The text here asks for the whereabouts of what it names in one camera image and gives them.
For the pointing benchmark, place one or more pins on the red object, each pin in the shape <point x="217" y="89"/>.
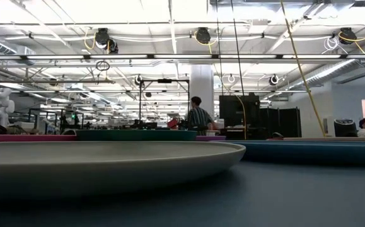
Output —
<point x="172" y="123"/>

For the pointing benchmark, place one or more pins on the black cabinet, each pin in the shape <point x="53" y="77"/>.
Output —
<point x="239" y="108"/>

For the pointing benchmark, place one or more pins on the black metal frame rig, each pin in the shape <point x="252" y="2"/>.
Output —
<point x="164" y="81"/>

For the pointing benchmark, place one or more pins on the dark green plastic plate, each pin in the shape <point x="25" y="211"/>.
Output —
<point x="138" y="135"/>

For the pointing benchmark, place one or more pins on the grey plastic plate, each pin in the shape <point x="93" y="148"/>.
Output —
<point x="90" y="164"/>

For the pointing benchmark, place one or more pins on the black partition panels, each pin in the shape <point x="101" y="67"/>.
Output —
<point x="280" y="121"/>

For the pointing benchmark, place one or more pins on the white building pillar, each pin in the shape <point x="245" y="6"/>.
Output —
<point x="201" y="85"/>

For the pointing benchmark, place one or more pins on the black office chair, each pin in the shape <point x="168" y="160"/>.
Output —
<point x="345" y="127"/>

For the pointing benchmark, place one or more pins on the silver ventilation duct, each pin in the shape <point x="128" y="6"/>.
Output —
<point x="336" y="71"/>

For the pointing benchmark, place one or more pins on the blue plastic plate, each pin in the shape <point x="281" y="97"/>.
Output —
<point x="311" y="154"/>

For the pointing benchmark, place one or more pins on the white robot figure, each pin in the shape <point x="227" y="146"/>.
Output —
<point x="2" y="105"/>

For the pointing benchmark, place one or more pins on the magenta plastic plate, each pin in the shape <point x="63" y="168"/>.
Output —
<point x="27" y="138"/>

